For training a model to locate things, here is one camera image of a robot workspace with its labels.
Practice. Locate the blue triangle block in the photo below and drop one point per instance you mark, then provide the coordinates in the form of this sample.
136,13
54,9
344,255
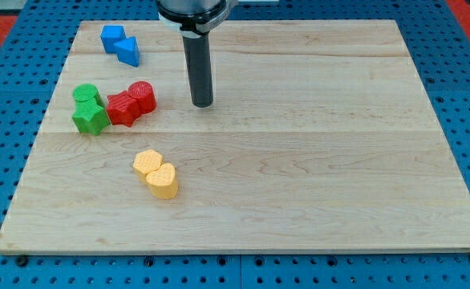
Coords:
127,51

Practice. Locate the red star block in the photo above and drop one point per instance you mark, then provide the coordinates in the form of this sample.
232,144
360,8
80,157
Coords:
122,109

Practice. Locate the green cylinder block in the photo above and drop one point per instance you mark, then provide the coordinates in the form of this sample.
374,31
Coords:
85,92

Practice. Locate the green star block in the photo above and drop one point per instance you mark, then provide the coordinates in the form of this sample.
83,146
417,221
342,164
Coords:
90,117

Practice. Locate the blue cube block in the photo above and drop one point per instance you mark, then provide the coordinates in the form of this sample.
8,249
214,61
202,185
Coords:
110,35

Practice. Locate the red cylinder block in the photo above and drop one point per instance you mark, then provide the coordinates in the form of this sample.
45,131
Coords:
142,92

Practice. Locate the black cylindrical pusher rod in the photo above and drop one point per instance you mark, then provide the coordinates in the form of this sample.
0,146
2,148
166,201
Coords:
197,55

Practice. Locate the wooden board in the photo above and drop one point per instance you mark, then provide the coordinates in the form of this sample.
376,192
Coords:
321,140

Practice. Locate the yellow hexagon block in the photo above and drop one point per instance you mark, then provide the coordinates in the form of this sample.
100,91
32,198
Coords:
146,162

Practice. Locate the yellow heart block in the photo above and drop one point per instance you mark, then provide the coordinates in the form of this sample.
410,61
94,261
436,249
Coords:
162,182

